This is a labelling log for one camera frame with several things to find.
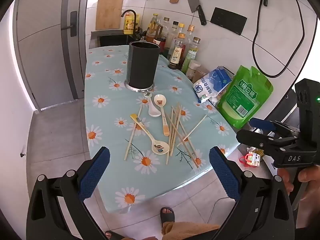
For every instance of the black cap bottle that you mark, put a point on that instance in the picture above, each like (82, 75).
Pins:
(175, 26)

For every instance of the person's brown clothing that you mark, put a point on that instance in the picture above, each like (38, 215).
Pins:
(190, 231)

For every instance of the green label bottle gold cap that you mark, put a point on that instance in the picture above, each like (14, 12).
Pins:
(190, 55)

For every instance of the white spoon green dinosaur print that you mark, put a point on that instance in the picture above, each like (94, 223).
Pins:
(154, 111)

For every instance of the red yellow packet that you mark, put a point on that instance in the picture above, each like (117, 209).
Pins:
(251, 158)

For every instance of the brown spice jar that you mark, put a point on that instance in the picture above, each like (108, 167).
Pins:
(201, 73)

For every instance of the black faucet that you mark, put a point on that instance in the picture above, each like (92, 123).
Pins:
(136, 22)

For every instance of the black sink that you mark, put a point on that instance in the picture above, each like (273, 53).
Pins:
(112, 38)

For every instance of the cream spoon bear print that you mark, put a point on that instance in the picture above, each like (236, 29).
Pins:
(159, 100)

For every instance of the black utensil holder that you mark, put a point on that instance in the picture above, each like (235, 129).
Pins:
(142, 65)

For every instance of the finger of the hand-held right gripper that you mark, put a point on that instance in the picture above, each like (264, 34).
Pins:
(252, 138)
(260, 124)

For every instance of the tall clear bottle gold cap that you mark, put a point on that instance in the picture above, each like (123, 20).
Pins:
(191, 30)

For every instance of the yellow oil bottle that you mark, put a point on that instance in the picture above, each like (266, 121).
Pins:
(128, 23)

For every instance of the yellow cap bottle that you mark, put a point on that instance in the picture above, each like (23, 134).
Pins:
(181, 27)

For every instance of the grey door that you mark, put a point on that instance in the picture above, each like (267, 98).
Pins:
(42, 55)

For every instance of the blue white salt bag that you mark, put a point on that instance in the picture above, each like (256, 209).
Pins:
(212, 82)

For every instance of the wooden cutting board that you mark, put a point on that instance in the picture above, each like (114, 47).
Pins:
(108, 12)

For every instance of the green sugar bag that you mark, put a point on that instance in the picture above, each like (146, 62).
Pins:
(243, 97)

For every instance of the daisy printed tablecloth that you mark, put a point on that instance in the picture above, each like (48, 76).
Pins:
(107, 130)

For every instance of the person's foot in black sandal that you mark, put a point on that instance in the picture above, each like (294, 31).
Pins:
(167, 215)

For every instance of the small sauce bottle gold cap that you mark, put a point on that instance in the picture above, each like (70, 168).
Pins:
(176, 55)

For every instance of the pile of wooden chopsticks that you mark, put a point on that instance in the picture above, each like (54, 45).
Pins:
(173, 130)

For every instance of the cream spoon cartoon boy print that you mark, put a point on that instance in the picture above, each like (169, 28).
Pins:
(160, 148)

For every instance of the black wall panel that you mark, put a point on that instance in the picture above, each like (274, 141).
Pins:
(228, 20)

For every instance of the olive oil bottle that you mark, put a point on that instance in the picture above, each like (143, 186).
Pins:
(153, 25)

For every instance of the person's right hand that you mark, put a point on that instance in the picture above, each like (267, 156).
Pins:
(310, 176)

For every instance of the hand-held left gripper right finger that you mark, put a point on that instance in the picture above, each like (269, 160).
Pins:
(225, 177)

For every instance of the white lid spice jar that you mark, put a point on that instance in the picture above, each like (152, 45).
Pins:
(193, 67)

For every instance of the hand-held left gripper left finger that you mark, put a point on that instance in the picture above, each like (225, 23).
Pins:
(93, 175)

